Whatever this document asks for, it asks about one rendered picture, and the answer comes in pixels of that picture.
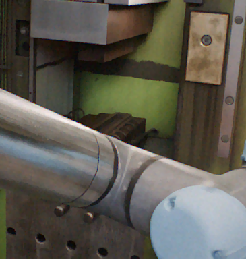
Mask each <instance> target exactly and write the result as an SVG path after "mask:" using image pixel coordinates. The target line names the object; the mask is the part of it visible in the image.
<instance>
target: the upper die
mask: <svg viewBox="0 0 246 259"><path fill-rule="evenodd" d="M153 24H154V3H148V4H136V5H117V4H104V3H85V2H77V1H62V0H31V37H32V38H43V39H50V40H68V41H73V42H85V43H92V44H98V45H108V44H111V43H113V42H117V41H120V40H123V39H126V38H132V37H134V36H138V35H141V34H145V33H147V32H151V31H153Z"/></svg>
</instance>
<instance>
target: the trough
mask: <svg viewBox="0 0 246 259"><path fill-rule="evenodd" d="M126 116H127V115H122V114H116V115H115V116H113V117H111V118H109V119H107V120H106V121H105V122H104V123H103V124H101V125H99V126H98V127H97V128H95V129H94V130H96V131H98V132H101V133H103V132H105V131H106V130H107V129H108V128H110V127H112V126H113V125H114V124H116V123H117V122H118V121H119V120H121V119H122V118H124V117H126Z"/></svg>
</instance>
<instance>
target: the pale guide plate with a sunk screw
mask: <svg viewBox="0 0 246 259"><path fill-rule="evenodd" d="M227 24H228V15H220V14H212V13H198V12H191V20H190V27H189V40H188V47H187V59H186V67H185V80H186V81H191V82H201V83H207V84H217V85H221V83H222V68H223V62H224V52H225V45H226V35H227V31H226V29H227Z"/></svg>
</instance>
